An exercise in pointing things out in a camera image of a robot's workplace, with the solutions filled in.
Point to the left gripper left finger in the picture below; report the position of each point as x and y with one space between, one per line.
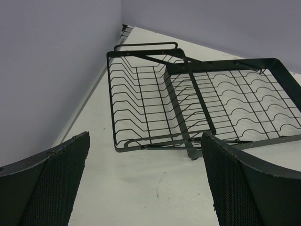
41 190

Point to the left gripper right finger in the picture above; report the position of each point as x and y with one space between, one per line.
249 191

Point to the black wire dish rack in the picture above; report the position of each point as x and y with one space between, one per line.
161 99

